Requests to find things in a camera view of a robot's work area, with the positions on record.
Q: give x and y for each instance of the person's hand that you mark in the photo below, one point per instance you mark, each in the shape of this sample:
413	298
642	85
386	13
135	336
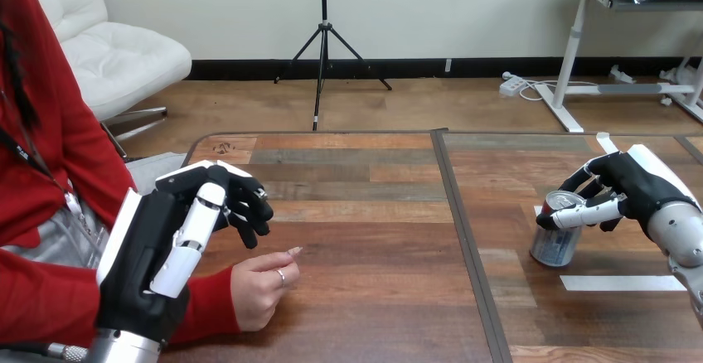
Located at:
261	289

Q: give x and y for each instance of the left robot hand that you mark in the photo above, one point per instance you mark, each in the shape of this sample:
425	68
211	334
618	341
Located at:
137	250

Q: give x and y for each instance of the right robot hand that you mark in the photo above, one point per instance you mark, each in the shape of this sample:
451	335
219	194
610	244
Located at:
637	185

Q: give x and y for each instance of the person's forearm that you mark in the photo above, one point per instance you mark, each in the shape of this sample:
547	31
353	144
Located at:
49	300

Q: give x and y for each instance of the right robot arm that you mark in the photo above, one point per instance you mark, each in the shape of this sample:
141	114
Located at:
680	240

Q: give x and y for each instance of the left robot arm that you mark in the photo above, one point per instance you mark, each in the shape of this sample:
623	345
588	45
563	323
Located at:
118	348

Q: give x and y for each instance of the red and white drink can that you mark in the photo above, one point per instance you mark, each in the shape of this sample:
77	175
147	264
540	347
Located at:
557	240

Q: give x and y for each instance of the person's body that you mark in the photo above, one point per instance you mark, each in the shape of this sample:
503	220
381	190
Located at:
55	130

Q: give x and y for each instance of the white desk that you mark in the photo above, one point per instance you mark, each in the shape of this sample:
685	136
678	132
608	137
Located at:
620	47

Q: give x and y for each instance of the white power strip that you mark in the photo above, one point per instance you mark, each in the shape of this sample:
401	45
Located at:
512	85

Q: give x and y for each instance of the white cushioned chair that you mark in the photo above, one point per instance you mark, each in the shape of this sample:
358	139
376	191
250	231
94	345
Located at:
115	58

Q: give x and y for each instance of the black tripod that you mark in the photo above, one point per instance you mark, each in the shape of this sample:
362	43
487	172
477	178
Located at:
325	47

